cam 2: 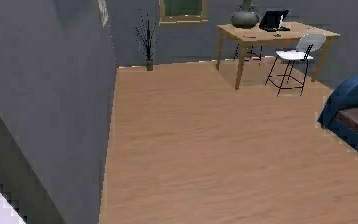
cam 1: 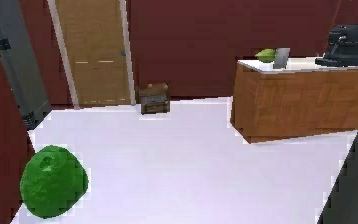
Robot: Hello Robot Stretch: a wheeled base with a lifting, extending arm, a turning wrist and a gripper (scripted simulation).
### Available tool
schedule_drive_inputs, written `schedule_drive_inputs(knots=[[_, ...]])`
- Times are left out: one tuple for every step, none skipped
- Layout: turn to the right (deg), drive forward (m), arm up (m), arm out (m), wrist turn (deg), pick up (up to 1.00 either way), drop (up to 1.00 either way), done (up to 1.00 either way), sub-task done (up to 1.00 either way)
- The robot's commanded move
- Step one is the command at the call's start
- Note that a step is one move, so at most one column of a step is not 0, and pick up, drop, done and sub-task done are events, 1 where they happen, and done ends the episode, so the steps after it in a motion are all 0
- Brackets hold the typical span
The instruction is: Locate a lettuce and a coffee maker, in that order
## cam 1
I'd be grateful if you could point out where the wooden room door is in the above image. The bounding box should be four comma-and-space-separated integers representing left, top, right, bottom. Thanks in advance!
47, 0, 137, 110

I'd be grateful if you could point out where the wooden counter with white top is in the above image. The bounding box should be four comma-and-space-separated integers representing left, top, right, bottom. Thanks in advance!
229, 54, 358, 145

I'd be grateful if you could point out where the dark grey cabinet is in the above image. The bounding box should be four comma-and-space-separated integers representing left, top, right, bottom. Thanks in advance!
317, 105, 358, 224

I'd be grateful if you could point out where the small brown wooden crate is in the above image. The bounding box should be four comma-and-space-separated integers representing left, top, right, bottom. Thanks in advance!
138, 82, 172, 116

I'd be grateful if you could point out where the small green lettuce head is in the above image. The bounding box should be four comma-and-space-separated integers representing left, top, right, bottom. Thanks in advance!
255, 48, 277, 64

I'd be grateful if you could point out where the black coffee maker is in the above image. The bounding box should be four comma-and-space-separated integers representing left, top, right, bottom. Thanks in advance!
314, 24, 358, 68

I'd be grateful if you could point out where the green lettuce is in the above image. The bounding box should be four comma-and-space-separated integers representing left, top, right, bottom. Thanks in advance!
19, 144, 89, 219

